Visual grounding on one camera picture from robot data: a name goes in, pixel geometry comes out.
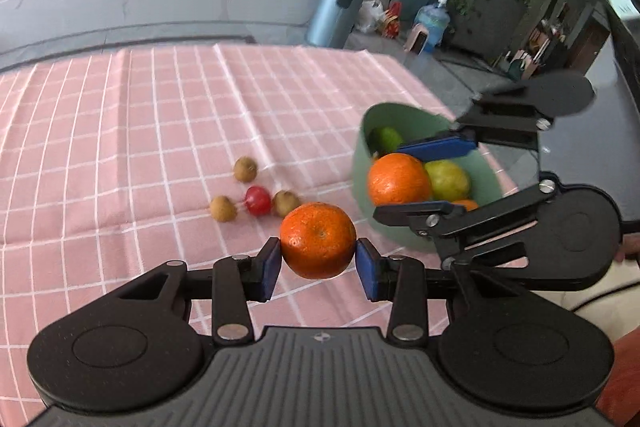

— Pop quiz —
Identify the yellow green pear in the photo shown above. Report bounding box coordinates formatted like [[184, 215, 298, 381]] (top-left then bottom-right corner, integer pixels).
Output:
[[424, 159, 471, 202]]

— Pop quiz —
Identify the pink checkered tablecloth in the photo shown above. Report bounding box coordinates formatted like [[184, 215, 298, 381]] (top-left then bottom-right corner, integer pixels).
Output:
[[1, 44, 472, 426]]

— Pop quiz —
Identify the green plastic bowl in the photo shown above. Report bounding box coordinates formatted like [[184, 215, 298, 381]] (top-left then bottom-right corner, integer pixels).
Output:
[[352, 102, 511, 254]]

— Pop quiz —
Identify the brown longan top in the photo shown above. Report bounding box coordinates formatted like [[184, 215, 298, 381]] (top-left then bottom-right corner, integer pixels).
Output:
[[233, 156, 258, 183]]

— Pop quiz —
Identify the dark grey cabinet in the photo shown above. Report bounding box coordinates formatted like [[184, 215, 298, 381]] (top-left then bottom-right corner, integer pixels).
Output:
[[446, 0, 527, 63]]

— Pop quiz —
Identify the blue water jug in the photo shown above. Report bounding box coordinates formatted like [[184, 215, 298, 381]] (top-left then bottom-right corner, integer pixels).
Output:
[[414, 0, 450, 52]]

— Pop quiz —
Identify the grey marble tv bench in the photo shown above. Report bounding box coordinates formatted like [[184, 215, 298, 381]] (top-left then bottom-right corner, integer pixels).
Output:
[[1, 0, 319, 70]]

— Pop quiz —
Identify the orange mandarin in bowl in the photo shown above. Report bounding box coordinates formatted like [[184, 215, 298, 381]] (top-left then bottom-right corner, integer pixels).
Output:
[[454, 199, 480, 211]]

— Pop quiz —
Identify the red cherry tomato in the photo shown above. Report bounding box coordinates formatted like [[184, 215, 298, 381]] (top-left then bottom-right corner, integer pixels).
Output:
[[244, 185, 271, 217]]

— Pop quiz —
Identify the orange mandarin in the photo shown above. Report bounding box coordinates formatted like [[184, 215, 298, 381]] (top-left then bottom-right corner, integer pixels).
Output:
[[280, 202, 357, 280], [454, 199, 480, 211], [367, 153, 433, 207]]

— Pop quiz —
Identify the blue grey trash bin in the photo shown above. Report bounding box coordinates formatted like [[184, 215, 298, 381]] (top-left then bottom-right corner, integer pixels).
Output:
[[306, 0, 363, 49]]

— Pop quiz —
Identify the pink stool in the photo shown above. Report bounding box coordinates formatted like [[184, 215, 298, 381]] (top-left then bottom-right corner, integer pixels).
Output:
[[404, 23, 430, 54]]

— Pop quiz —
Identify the green cucumber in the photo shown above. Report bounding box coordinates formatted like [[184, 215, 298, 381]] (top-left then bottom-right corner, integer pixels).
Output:
[[367, 127, 405, 157]]

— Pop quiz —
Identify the white plastic bag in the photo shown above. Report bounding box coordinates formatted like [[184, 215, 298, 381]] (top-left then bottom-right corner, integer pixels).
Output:
[[355, 0, 385, 34]]

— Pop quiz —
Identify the red gift bag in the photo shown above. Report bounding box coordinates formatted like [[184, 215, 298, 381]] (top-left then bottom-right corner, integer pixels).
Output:
[[378, 1, 401, 39]]

